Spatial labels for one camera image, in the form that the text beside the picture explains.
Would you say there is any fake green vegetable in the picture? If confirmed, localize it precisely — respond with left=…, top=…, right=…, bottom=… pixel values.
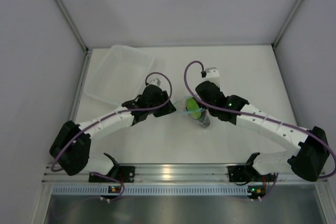
left=185, top=98, right=202, bottom=120

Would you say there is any clear zip top bag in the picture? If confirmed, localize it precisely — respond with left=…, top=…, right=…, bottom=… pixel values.
left=173, top=96, right=211, bottom=129

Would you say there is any fake purple grape bunch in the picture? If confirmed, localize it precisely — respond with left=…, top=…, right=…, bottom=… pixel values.
left=197, top=115, right=211, bottom=128

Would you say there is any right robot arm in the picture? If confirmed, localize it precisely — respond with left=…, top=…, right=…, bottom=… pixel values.
left=195, top=81, right=330, bottom=182

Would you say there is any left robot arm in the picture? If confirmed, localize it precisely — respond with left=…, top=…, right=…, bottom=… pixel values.
left=49, top=84, right=176, bottom=182

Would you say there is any white perforated plastic basket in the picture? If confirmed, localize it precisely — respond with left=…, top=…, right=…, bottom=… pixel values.
left=84, top=45, right=156, bottom=106

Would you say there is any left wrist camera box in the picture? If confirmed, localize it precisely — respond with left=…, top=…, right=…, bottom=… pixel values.
left=149, top=78, right=161, bottom=87

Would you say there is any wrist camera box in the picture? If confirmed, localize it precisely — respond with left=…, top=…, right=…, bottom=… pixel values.
left=201, top=67, right=220, bottom=79
left=149, top=78, right=161, bottom=87

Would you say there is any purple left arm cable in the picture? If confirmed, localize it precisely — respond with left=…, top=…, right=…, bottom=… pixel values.
left=51, top=72, right=173, bottom=201

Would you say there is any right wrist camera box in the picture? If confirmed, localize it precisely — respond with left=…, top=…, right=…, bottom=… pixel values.
left=201, top=67, right=220, bottom=79

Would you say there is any aluminium mounting rail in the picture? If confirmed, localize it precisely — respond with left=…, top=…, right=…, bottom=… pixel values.
left=41, top=163, right=328, bottom=183

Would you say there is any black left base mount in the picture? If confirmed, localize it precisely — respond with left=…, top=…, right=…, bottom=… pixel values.
left=88, top=165, right=135, bottom=183

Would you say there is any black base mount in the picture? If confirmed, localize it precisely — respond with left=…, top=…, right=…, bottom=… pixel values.
left=88, top=165, right=135, bottom=183
left=227, top=165, right=256, bottom=183

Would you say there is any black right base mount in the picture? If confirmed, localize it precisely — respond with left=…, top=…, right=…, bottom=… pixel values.
left=227, top=165, right=256, bottom=183

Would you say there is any slotted grey cable duct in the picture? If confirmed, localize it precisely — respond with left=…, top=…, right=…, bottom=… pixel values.
left=52, top=185, right=256, bottom=196

